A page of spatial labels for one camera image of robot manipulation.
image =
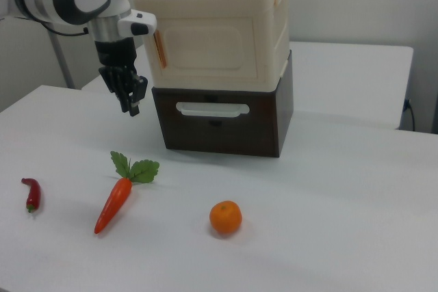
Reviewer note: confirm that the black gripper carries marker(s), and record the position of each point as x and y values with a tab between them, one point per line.
116	66

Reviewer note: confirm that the cream cabinet door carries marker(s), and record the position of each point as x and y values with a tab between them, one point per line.
205	49

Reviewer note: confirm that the cream plastic cabinet box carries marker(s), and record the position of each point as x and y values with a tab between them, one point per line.
219	1

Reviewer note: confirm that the dark brown drawer box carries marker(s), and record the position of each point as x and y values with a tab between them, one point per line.
222	134

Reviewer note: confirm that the orange toy carrot with leaves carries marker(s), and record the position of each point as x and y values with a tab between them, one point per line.
114	203

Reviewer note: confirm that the red toy chili pepper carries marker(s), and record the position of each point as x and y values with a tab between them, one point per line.
33	194

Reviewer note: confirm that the orange mandarin fruit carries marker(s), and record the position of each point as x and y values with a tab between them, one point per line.
226	217

